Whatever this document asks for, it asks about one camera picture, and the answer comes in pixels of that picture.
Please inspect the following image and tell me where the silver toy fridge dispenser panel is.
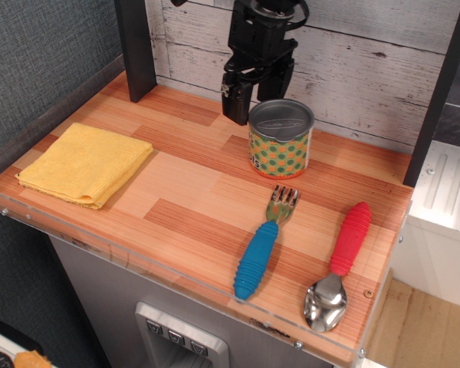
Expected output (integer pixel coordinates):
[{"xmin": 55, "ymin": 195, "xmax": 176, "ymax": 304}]
[{"xmin": 135, "ymin": 302, "xmax": 230, "ymax": 367}]

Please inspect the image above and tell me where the grey toy fridge cabinet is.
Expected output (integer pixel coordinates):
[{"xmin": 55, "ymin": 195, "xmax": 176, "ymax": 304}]
[{"xmin": 51, "ymin": 237, "xmax": 330, "ymax": 367}]

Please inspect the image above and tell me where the red handled metal spoon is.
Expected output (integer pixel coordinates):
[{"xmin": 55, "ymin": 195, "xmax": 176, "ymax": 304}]
[{"xmin": 304, "ymin": 202, "xmax": 372, "ymax": 333}]

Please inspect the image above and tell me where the green orange patterned tin can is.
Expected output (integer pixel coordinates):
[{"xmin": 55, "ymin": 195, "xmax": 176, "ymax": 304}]
[{"xmin": 248, "ymin": 99, "xmax": 314, "ymax": 179}]

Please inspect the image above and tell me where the dark right shelf post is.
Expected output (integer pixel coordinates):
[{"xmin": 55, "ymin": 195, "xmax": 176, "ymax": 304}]
[{"xmin": 402, "ymin": 13, "xmax": 460, "ymax": 188}]

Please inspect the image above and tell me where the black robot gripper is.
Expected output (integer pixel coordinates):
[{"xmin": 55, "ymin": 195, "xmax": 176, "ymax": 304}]
[{"xmin": 221, "ymin": 1, "xmax": 310, "ymax": 126}]

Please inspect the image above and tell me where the orange object at corner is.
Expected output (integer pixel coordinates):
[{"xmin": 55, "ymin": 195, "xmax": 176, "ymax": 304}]
[{"xmin": 14, "ymin": 350, "xmax": 53, "ymax": 368}]

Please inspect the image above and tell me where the white toy sink unit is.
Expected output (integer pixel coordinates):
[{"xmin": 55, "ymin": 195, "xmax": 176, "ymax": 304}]
[{"xmin": 389, "ymin": 55, "xmax": 460, "ymax": 312}]

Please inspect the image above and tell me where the blue handled metal fork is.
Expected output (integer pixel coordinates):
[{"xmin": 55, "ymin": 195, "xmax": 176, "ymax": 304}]
[{"xmin": 233, "ymin": 186, "xmax": 299, "ymax": 301}]

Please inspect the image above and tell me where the folded yellow cloth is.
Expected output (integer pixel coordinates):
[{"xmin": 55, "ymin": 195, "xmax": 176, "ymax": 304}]
[{"xmin": 16, "ymin": 123, "xmax": 153, "ymax": 209}]

